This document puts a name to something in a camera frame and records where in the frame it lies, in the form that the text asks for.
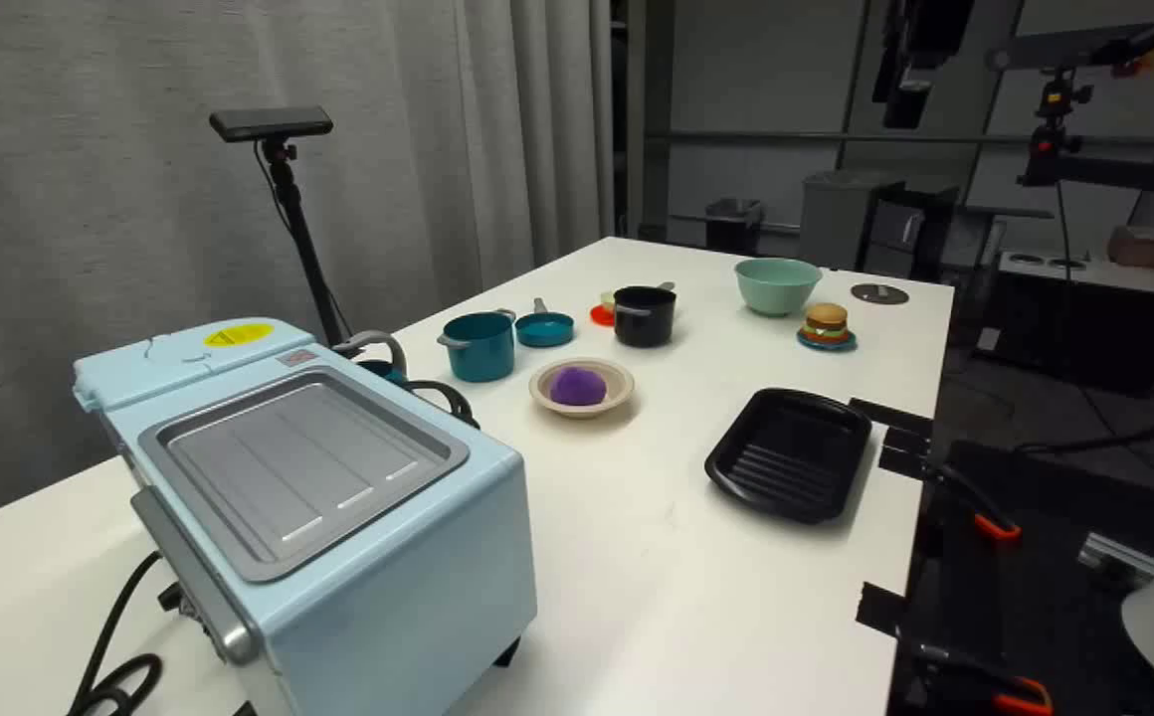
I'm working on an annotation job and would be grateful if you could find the black camera tripod pole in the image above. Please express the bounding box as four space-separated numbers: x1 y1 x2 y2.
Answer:
255 133 353 350

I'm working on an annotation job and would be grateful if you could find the small blue cup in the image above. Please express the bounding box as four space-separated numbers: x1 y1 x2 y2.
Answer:
514 297 582 350

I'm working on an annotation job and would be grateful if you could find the black camera stand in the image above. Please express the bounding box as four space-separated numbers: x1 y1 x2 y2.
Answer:
1019 66 1099 190

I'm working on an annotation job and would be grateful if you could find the black cable loop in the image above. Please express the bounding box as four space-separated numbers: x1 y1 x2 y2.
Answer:
335 326 481 430

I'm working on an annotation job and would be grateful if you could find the pinkish brown object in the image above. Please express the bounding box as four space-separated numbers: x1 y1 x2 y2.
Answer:
1105 217 1154 273

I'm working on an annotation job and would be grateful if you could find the black waste bin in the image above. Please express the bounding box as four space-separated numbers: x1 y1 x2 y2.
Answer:
702 194 770 255

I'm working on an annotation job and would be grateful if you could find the toy burger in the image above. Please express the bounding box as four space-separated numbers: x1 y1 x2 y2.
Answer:
804 297 856 346

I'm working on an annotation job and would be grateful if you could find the black bar camera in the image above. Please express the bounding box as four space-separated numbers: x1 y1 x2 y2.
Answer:
206 107 339 148

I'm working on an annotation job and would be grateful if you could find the black toy pot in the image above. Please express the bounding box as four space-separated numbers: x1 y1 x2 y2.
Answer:
611 279 682 350

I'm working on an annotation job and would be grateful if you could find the grey curtain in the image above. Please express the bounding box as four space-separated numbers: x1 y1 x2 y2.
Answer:
0 0 616 531

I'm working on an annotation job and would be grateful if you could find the teal round coaster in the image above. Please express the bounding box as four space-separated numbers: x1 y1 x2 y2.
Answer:
791 326 861 358

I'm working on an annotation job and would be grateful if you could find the mint green bowl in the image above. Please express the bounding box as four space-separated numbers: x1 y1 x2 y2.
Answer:
731 255 830 319

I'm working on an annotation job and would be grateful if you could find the black grill pan tray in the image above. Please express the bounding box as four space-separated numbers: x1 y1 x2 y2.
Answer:
702 384 877 525

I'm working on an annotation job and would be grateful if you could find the grey cabinet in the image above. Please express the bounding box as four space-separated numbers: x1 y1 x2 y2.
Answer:
798 168 958 281

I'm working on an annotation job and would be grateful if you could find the light blue toaster oven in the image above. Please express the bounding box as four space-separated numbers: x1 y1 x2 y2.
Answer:
68 315 540 716

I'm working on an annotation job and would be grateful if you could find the orange-handled black clamp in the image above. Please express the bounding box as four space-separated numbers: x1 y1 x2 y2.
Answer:
928 453 1027 548
912 640 1059 716

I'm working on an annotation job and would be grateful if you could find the teal toy pot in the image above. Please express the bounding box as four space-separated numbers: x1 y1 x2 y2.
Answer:
434 307 523 384

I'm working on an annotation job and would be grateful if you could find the beige round plate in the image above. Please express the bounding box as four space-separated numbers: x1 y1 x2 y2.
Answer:
528 354 636 423

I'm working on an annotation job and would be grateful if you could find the black oven power cable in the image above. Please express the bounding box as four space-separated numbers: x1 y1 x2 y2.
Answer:
66 548 172 716

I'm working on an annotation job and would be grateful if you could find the black low shelf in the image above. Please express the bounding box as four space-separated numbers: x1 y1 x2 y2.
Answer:
979 249 1154 392

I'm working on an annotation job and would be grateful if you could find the purple round object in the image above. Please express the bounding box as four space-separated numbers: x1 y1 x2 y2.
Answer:
546 367 611 409

